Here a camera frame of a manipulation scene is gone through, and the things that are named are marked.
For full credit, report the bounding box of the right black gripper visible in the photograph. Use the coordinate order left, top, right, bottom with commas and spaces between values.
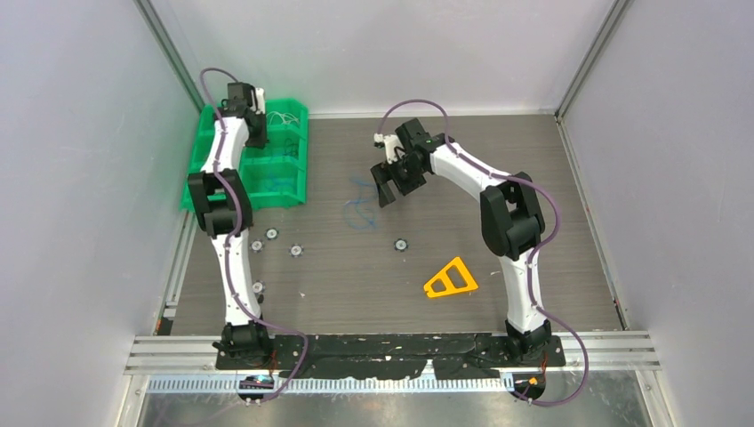
371, 153, 426, 208

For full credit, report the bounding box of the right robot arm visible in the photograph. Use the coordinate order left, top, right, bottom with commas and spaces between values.
370, 119, 551, 366

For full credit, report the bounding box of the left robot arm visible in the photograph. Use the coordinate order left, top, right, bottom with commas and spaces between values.
188, 82, 273, 368

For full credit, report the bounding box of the green compartment bin tray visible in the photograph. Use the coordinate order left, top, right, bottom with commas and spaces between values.
188, 98, 309, 211

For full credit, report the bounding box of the yellow triangular plastic piece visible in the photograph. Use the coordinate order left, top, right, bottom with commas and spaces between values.
423, 256, 478, 299

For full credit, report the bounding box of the poker chip middle left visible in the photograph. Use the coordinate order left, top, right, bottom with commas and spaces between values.
289, 245, 303, 258

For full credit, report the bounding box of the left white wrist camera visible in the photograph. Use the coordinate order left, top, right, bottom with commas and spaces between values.
251, 87, 266, 115

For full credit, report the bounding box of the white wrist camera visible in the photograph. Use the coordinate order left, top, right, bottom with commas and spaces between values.
373, 133, 404, 165
251, 87, 266, 115

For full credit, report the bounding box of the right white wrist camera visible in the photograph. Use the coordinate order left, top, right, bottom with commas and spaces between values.
373, 133, 404, 165

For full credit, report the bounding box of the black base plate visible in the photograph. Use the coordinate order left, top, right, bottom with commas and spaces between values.
213, 333, 566, 380

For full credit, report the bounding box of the aluminium front rail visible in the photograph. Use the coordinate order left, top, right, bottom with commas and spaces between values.
125, 331, 660, 397

